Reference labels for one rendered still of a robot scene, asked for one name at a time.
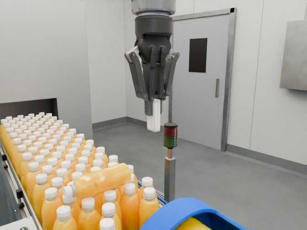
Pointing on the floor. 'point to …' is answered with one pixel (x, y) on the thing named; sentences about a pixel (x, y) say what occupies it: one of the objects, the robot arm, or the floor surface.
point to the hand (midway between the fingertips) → (153, 115)
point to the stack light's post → (169, 179)
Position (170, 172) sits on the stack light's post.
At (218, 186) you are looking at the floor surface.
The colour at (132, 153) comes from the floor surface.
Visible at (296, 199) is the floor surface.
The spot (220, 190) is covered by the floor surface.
